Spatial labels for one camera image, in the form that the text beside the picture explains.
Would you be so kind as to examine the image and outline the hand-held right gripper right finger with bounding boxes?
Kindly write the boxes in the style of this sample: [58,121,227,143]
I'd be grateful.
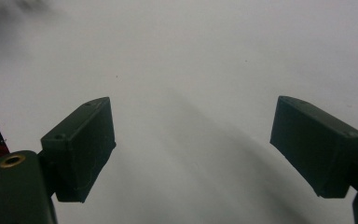
[269,95,358,200]

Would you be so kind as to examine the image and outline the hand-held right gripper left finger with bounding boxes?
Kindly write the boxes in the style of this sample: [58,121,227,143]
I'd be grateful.
[39,96,117,203]

